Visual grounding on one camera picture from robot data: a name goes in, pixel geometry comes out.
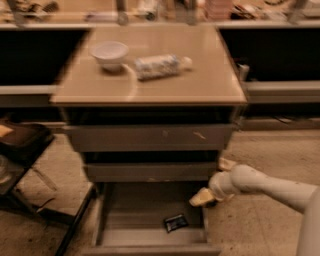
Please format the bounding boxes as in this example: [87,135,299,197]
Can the grey drawer cabinet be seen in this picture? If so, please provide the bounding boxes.
[49,25,248,256]

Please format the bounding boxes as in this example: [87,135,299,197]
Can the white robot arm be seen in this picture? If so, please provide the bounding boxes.
[189,164,320,256]

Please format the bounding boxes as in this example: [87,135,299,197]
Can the white ceramic bowl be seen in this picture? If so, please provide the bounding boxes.
[90,41,129,72]

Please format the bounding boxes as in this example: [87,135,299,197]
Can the black tray on cart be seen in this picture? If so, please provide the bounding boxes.
[0,119,53,158]

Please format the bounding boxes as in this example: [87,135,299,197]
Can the pink stacked containers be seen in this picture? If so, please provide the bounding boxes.
[204,0,233,21]

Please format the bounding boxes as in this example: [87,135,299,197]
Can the clear glass jar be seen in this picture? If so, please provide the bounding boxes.
[0,155,12,184]

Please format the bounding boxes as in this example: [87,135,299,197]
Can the clear plastic water bottle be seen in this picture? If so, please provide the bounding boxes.
[134,54,193,81]

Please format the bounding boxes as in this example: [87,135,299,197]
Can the black rxbar blueberry wrapper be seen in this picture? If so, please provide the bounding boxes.
[163,214,189,233]

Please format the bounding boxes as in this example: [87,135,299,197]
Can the black side cart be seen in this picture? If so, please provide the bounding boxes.
[0,133,95,256]

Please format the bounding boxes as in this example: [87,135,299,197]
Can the grey middle drawer front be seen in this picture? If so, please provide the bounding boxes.
[84,162,217,182]

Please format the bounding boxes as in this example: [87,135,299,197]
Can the open grey bottom drawer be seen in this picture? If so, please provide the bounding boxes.
[81,181,221,256]

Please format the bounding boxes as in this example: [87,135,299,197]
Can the small white spray bottle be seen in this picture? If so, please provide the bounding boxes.
[238,64,250,82]

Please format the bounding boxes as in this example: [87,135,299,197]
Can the grey top drawer front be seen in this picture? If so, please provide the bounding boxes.
[64,124,233,152]

